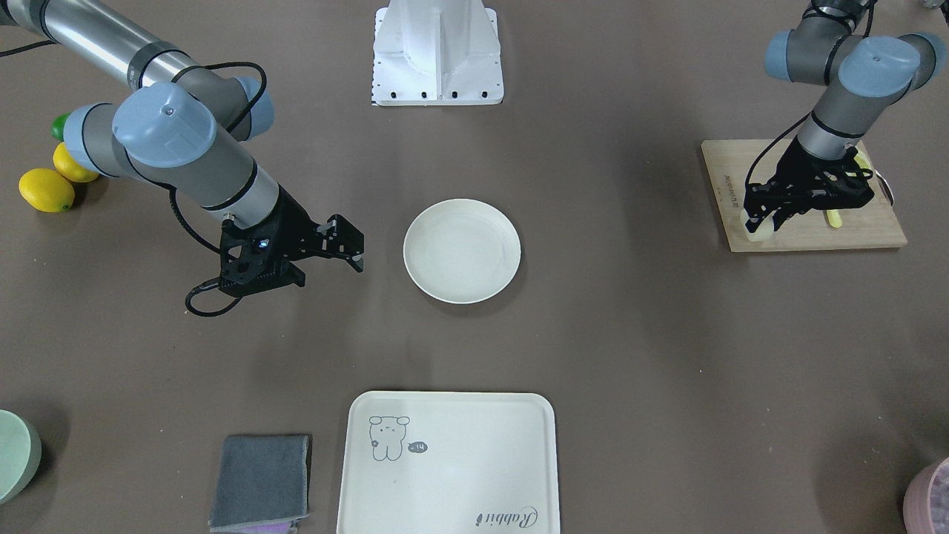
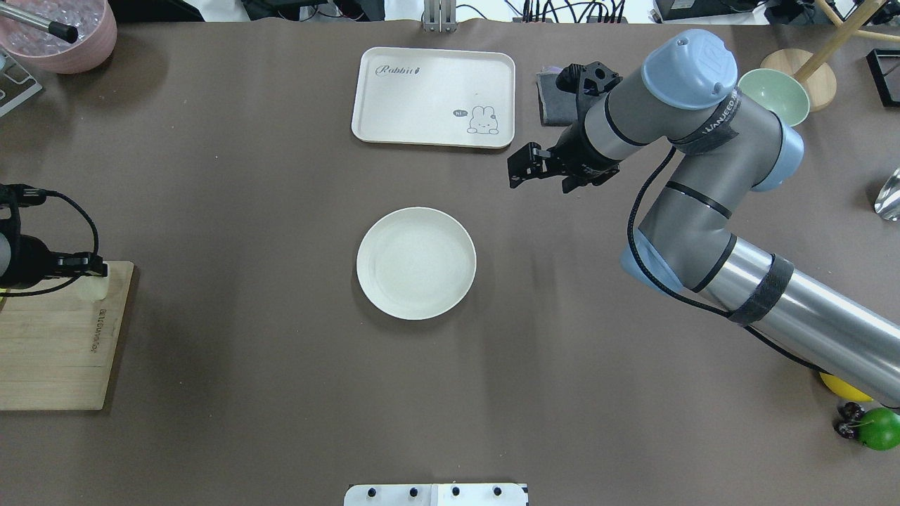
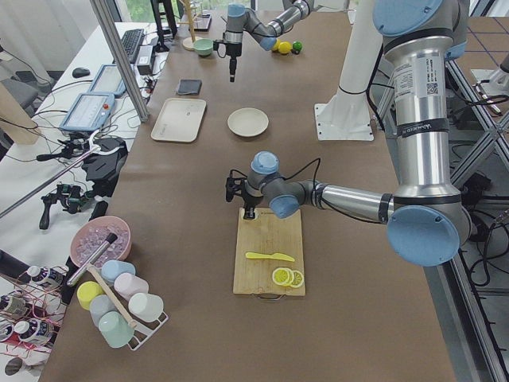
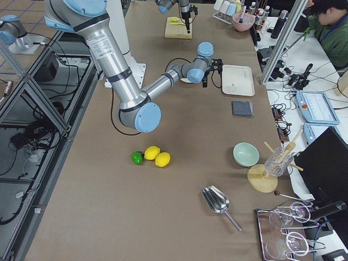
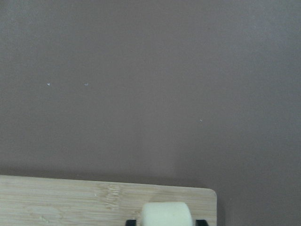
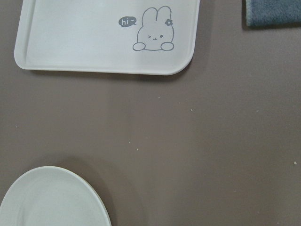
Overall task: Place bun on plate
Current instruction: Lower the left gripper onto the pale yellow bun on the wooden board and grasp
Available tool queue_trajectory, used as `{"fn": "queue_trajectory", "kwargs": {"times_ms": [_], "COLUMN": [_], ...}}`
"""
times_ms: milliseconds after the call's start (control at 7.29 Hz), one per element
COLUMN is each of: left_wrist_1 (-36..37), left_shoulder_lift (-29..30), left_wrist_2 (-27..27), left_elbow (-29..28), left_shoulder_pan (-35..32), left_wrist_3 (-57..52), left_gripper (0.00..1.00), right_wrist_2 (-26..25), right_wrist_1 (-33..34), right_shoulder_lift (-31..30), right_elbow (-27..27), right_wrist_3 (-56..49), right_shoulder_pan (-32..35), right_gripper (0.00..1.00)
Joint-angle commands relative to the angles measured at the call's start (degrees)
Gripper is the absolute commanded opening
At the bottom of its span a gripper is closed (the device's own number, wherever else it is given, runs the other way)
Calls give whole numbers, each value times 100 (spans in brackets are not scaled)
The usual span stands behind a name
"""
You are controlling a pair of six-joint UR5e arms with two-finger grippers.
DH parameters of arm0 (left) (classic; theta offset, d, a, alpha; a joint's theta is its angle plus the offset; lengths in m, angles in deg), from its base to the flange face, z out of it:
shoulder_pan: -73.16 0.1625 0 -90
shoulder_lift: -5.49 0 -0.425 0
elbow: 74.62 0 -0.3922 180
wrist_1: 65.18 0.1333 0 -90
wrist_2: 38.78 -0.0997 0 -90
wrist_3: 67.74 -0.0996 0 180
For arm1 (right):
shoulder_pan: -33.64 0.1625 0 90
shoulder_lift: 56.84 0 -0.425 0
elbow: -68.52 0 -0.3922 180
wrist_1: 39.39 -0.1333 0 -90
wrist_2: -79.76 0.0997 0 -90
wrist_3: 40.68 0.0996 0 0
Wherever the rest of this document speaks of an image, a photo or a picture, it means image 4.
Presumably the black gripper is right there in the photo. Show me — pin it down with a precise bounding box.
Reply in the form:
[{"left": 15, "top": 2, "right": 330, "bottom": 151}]
[
  {"left": 181, "top": 4, "right": 198, "bottom": 34},
  {"left": 202, "top": 59, "right": 223, "bottom": 88}
]

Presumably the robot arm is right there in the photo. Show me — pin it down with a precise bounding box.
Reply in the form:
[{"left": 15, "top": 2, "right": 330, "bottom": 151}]
[
  {"left": 155, "top": 0, "right": 198, "bottom": 34},
  {"left": 44, "top": 1, "right": 214, "bottom": 133}
]

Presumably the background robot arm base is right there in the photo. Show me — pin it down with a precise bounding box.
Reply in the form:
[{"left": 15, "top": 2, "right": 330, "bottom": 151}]
[{"left": 1, "top": 15, "right": 41, "bottom": 55}]

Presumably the cream rabbit tray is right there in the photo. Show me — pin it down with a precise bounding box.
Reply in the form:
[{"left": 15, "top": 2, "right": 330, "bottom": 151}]
[{"left": 222, "top": 65, "right": 255, "bottom": 97}]

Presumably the mirrored metal tray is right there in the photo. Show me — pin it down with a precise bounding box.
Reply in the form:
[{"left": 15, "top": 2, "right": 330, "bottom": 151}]
[{"left": 255, "top": 209, "right": 289, "bottom": 260}]

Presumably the wooden cutting board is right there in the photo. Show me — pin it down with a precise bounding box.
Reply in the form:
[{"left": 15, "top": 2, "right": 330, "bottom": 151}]
[{"left": 164, "top": 18, "right": 192, "bottom": 39}]

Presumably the lemon slice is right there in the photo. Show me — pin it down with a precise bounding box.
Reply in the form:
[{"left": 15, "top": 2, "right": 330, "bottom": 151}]
[{"left": 168, "top": 17, "right": 179, "bottom": 22}]

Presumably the yellow plastic knife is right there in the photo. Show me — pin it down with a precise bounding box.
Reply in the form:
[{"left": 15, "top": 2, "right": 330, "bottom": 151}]
[{"left": 169, "top": 21, "right": 186, "bottom": 26}]

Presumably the white round plate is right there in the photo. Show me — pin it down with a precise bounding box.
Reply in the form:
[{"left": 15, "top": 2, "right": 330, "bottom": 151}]
[{"left": 181, "top": 78, "right": 192, "bottom": 84}]

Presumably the pink upturned cup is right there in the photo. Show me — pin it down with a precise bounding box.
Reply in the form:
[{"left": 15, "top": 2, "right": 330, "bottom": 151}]
[{"left": 219, "top": 1, "right": 230, "bottom": 14}]

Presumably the grey folded cloth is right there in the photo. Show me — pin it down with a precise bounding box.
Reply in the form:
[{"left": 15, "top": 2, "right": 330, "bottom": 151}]
[{"left": 232, "top": 100, "right": 253, "bottom": 117}]

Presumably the blue upturned cup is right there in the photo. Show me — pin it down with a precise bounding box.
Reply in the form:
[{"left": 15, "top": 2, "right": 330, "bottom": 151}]
[{"left": 226, "top": 3, "right": 237, "bottom": 16}]

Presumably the pink bowl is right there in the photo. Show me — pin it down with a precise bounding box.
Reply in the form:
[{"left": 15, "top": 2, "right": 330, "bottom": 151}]
[{"left": 232, "top": 13, "right": 256, "bottom": 32}]

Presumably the mint green bowl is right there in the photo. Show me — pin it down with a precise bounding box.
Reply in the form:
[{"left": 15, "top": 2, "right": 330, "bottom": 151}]
[{"left": 233, "top": 142, "right": 259, "bottom": 167}]

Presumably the yellow lemon right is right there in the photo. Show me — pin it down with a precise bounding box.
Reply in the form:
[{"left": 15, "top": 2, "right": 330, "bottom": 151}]
[{"left": 155, "top": 152, "right": 171, "bottom": 167}]

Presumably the yellow lemon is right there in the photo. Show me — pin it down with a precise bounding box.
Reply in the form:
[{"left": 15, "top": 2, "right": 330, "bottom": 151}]
[
  {"left": 144, "top": 146, "right": 160, "bottom": 160},
  {"left": 155, "top": 152, "right": 171, "bottom": 167}
]

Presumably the yellow lemon left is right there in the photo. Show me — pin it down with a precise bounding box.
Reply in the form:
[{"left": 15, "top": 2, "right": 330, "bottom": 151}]
[{"left": 144, "top": 146, "right": 160, "bottom": 160}]

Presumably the black thermos bottle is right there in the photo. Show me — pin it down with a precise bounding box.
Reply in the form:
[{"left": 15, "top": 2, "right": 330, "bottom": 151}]
[{"left": 271, "top": 10, "right": 288, "bottom": 39}]

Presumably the green lime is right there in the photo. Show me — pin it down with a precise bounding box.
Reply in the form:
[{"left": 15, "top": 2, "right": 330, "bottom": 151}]
[{"left": 131, "top": 151, "right": 144, "bottom": 165}]

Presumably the clear glass cup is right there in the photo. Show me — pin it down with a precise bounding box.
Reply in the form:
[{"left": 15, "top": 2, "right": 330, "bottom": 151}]
[{"left": 265, "top": 147, "right": 293, "bottom": 177}]

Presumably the wooden cup tree stand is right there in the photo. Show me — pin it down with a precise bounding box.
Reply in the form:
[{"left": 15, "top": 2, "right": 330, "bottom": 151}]
[{"left": 247, "top": 129, "right": 303, "bottom": 192}]

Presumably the blue teach pendant upper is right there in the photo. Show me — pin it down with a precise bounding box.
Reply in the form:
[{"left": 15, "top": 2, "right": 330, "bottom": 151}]
[{"left": 295, "top": 91, "right": 340, "bottom": 125}]

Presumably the blue teach pendant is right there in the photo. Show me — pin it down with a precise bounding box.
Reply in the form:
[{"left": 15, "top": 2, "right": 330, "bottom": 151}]
[
  {"left": 295, "top": 91, "right": 340, "bottom": 125},
  {"left": 303, "top": 123, "right": 331, "bottom": 145}
]

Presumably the blue teach pendant lower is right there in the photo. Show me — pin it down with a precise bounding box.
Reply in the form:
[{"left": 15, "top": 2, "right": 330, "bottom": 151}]
[{"left": 303, "top": 123, "right": 331, "bottom": 145}]

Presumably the metal scoop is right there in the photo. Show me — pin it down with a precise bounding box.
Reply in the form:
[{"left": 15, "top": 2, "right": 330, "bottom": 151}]
[{"left": 202, "top": 185, "right": 243, "bottom": 231}]

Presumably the person in green jacket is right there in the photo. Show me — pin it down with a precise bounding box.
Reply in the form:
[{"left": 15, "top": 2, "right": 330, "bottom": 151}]
[{"left": 303, "top": 0, "right": 347, "bottom": 70}]

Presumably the black monitor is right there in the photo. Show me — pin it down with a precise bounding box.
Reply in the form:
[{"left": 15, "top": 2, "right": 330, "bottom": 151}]
[{"left": 295, "top": 127, "right": 347, "bottom": 202}]

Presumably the wine glass upper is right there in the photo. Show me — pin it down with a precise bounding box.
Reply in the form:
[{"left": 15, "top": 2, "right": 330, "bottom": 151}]
[{"left": 269, "top": 201, "right": 310, "bottom": 228}]

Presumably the wine glass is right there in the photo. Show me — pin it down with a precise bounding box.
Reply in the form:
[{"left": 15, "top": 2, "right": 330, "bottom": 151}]
[
  {"left": 269, "top": 201, "right": 310, "bottom": 228},
  {"left": 265, "top": 232, "right": 309, "bottom": 260}
]

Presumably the wine glass lower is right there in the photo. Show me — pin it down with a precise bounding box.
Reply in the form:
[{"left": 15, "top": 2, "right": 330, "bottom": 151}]
[{"left": 265, "top": 232, "right": 309, "bottom": 260}]

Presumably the white wire cup rack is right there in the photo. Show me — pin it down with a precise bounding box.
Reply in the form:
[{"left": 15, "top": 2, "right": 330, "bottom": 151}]
[{"left": 212, "top": 11, "right": 232, "bottom": 25}]

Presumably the aluminium frame post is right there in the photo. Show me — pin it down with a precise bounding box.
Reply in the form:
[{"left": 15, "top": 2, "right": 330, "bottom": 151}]
[{"left": 260, "top": 0, "right": 308, "bottom": 86}]

